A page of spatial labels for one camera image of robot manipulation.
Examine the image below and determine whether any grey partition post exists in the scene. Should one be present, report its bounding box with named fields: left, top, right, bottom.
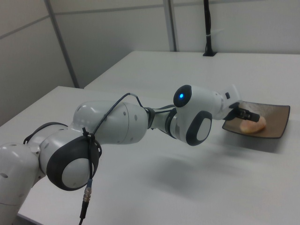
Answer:
left=163, top=0, right=178, bottom=52
left=44, top=0, right=80, bottom=89

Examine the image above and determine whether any black cable with metal connector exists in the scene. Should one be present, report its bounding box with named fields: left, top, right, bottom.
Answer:
left=79, top=93, right=177, bottom=219

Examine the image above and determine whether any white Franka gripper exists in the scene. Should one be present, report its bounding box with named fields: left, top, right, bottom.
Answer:
left=216, top=84, right=261, bottom=123

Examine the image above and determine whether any brown square ceramic plate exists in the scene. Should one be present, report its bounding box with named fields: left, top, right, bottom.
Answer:
left=222, top=101, right=291, bottom=140

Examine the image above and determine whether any pale bread roll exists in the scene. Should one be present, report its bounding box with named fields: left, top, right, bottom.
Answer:
left=239, top=116, right=267, bottom=134

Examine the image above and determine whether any black pole with clamp base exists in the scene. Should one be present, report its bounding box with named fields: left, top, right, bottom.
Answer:
left=202, top=0, right=218, bottom=57

